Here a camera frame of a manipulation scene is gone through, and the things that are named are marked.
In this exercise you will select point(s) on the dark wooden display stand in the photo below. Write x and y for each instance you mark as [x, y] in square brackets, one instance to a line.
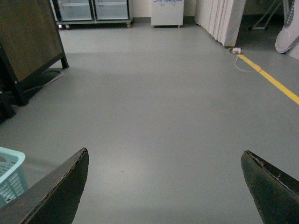
[29, 44]

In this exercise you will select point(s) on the glass door cabinet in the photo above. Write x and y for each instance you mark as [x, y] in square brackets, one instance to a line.
[87, 12]

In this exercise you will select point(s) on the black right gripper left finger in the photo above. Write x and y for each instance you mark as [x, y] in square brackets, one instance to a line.
[54, 199]

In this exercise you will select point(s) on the white chest freezer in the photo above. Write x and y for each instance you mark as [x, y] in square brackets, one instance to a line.
[167, 13]

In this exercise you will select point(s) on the white folding partition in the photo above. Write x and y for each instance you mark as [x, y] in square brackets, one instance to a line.
[221, 19]

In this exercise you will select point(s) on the light blue plastic basket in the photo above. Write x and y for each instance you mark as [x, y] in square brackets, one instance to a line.
[12, 180]

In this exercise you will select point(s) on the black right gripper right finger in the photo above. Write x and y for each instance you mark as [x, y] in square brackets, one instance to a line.
[275, 193]

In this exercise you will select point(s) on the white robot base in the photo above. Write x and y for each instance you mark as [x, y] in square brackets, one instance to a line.
[288, 37]

